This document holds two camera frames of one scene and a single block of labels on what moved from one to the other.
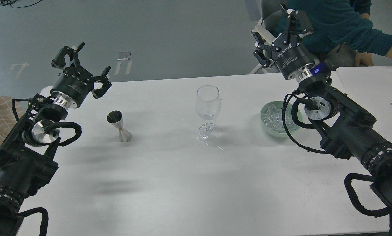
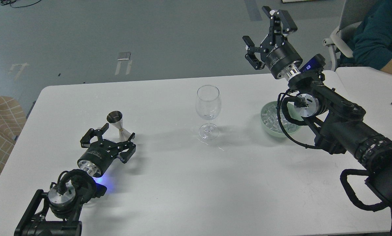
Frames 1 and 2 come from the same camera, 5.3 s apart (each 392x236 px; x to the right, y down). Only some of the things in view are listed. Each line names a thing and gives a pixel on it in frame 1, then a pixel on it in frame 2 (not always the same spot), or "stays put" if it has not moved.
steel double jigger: x=115 y=117 stays put
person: x=344 y=33 to x=379 y=41
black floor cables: x=5 y=2 stays put
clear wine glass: x=208 y=104 stays put
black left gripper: x=72 y=87 to x=97 y=159
